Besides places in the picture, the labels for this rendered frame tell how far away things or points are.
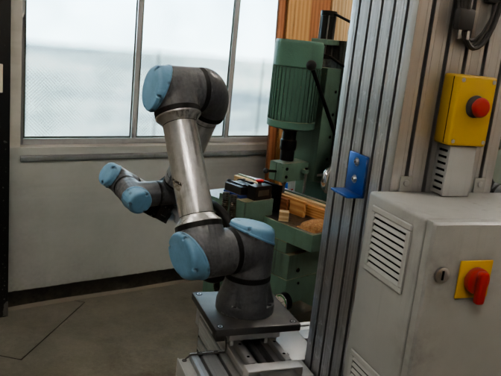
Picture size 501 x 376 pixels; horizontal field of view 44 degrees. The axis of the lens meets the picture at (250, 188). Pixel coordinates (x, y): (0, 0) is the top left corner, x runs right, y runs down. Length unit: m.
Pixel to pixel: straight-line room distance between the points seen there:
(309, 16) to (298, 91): 1.73
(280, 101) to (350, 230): 0.91
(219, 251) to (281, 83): 0.90
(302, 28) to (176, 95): 2.38
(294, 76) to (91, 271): 1.89
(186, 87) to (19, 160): 1.85
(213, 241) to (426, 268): 0.56
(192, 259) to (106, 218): 2.13
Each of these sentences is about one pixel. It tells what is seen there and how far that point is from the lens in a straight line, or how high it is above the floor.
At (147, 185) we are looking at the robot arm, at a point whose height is 1.05.
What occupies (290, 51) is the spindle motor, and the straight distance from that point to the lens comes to 2.16.
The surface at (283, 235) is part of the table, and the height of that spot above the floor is 0.86.
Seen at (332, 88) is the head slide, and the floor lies 1.35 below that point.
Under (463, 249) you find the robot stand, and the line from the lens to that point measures 1.10.
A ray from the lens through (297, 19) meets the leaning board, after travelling 3.81.
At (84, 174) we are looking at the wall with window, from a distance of 3.40.
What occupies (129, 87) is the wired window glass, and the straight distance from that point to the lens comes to 3.49.
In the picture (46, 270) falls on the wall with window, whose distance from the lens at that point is 3.49.
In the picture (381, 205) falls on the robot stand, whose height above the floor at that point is 1.21.
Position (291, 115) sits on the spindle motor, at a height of 1.25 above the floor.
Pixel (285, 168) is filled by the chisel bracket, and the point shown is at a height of 1.05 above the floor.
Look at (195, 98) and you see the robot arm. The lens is 1.55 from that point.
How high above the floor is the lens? 1.49
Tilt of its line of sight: 13 degrees down
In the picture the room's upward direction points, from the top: 6 degrees clockwise
